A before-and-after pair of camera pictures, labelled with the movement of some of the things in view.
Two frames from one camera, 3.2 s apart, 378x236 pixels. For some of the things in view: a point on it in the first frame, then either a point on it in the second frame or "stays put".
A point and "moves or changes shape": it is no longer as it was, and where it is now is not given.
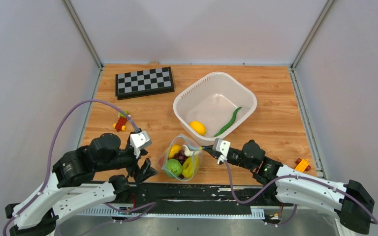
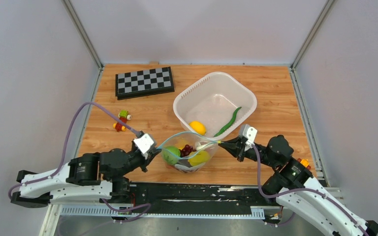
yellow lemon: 174,149 -> 181,143
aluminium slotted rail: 254,211 stays put
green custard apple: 173,167 -> 170,155
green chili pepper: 229,124 stays put
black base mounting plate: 200,194 stays put
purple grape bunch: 180,156 -> 186,150
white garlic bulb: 189,153 -> 198,147
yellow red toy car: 302,165 stays put
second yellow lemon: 199,128 stays put
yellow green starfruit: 190,166 -> 198,158
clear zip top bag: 181,159 moves or changes shape
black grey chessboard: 143,83 stays put
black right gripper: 209,149 -> 235,147
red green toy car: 120,124 stays put
